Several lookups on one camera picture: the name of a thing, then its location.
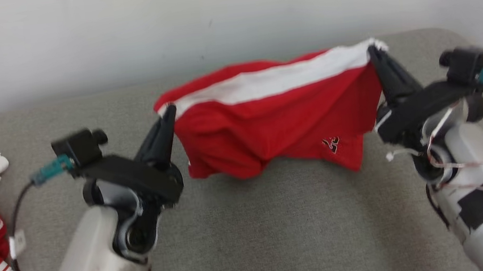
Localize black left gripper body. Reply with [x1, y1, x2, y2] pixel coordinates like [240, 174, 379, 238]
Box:
[76, 147, 186, 213]

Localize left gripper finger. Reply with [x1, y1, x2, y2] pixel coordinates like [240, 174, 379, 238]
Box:
[132, 112, 172, 163]
[149, 105, 182, 170]

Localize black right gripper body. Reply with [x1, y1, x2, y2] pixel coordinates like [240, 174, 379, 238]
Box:
[374, 76, 483, 146]

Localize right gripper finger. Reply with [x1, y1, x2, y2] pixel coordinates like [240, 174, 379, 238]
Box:
[369, 41, 423, 105]
[367, 47, 394, 107]

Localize red shorts with white stripe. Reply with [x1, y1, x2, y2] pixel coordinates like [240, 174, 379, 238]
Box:
[148, 36, 402, 193]

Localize grey fabric sofa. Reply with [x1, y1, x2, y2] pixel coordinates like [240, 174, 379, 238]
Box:
[0, 23, 483, 271]

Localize white cable tag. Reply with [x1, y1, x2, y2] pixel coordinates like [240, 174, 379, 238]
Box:
[8, 229, 29, 260]

